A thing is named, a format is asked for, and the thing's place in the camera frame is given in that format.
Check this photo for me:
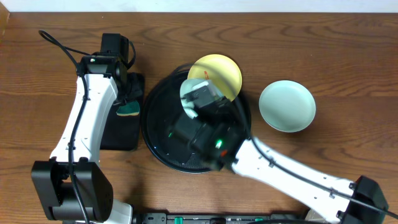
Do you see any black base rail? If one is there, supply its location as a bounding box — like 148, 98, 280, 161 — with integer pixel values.
132, 213, 308, 224

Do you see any yellow plate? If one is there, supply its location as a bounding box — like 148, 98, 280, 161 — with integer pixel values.
188, 54, 243, 101

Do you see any green yellow sponge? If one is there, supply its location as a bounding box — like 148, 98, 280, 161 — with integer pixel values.
116, 101, 141, 116

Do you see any black rectangular tray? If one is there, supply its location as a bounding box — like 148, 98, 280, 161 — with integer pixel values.
100, 78, 145, 151

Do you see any round black tray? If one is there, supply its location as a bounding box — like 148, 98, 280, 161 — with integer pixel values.
141, 70, 251, 173

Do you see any mint green plate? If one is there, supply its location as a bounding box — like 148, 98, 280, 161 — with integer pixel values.
180, 78, 224, 119
259, 80, 317, 133

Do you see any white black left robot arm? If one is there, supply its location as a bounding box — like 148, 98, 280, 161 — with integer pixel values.
31, 56, 145, 223

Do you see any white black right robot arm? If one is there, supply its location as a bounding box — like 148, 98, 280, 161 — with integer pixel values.
169, 86, 391, 223

